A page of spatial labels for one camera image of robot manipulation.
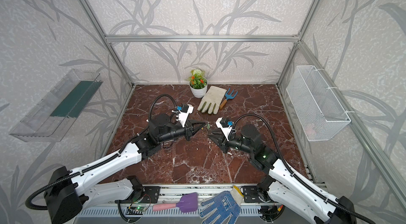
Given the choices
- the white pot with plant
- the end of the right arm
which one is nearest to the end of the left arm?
the end of the right arm

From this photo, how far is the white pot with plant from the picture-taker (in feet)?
3.35

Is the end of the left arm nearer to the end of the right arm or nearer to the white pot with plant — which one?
the end of the right arm
